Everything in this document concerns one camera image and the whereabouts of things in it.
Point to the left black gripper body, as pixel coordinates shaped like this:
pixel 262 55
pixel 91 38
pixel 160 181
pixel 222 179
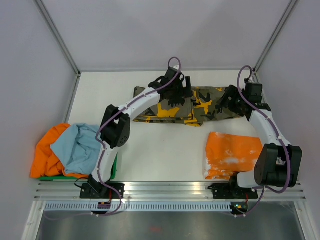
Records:
pixel 177 91

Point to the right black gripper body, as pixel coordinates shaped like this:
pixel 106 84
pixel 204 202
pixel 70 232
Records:
pixel 237 104

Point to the camouflage trousers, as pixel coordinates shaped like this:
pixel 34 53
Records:
pixel 200 108

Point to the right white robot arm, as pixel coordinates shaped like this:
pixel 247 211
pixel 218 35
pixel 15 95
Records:
pixel 278 164

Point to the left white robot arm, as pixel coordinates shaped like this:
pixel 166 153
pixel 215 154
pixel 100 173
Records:
pixel 115 127

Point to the folded orange trousers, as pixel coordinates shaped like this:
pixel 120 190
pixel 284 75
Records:
pixel 226 154

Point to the green plastic bin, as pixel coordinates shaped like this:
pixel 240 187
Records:
pixel 64 178

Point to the light blue garment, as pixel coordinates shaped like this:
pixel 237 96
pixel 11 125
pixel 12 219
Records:
pixel 77 148

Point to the orange garment in bin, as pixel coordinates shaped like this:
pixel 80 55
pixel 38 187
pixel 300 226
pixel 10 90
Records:
pixel 46 163

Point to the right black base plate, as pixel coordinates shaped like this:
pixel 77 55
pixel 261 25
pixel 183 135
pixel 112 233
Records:
pixel 230 191

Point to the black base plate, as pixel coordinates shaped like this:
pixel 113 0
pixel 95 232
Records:
pixel 92 189
pixel 230 191

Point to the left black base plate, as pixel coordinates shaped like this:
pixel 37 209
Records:
pixel 92 189

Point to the white slotted cable duct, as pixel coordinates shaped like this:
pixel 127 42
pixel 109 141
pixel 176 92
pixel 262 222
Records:
pixel 139 206

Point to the aluminium rail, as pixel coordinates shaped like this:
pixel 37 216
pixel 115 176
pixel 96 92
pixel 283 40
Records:
pixel 155 191

